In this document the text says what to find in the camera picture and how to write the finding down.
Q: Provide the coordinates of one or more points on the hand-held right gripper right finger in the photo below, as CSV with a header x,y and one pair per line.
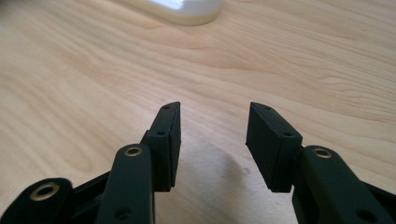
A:
x,y
272,149

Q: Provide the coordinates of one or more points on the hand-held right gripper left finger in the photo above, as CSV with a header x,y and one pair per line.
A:
x,y
165,146

